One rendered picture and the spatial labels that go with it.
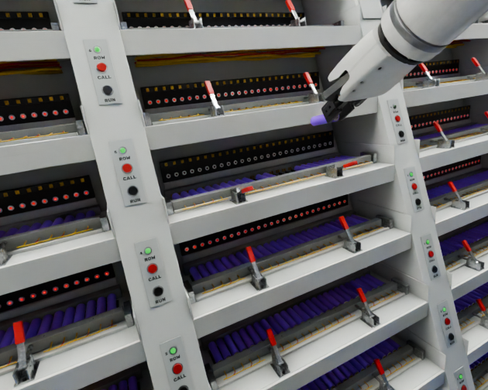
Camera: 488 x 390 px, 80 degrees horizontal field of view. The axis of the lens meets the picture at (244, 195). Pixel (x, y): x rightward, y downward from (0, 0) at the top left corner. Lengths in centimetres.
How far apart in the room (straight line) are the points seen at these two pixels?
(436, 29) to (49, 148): 58
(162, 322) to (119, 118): 39
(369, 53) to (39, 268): 59
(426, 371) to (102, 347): 82
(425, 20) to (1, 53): 63
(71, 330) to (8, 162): 32
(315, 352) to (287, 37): 74
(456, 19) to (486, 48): 114
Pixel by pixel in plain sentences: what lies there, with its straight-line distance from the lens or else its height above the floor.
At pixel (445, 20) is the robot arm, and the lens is 41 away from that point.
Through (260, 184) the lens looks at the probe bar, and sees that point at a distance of 68.
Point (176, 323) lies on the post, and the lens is 61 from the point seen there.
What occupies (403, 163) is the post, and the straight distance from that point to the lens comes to 90.
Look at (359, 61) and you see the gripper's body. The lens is 45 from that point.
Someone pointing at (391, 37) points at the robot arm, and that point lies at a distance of 43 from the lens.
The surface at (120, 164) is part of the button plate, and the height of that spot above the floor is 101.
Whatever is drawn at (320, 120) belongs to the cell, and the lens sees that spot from 58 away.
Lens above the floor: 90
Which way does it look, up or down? level
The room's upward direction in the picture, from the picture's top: 14 degrees counter-clockwise
